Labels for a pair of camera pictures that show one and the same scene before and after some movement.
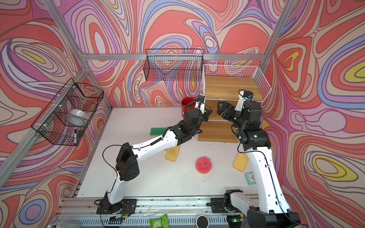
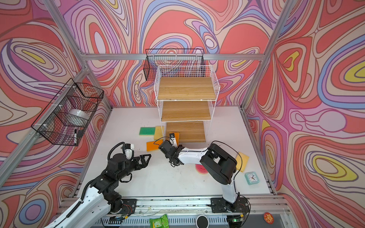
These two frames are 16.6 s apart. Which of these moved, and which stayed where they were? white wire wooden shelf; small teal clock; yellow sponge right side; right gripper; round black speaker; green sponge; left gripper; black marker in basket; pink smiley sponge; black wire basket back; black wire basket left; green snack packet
Moved: left gripper; white wire wooden shelf; green sponge; right gripper
Stayed: black marker in basket; black wire basket left; yellow sponge right side; green snack packet; black wire basket back; small teal clock; round black speaker; pink smiley sponge
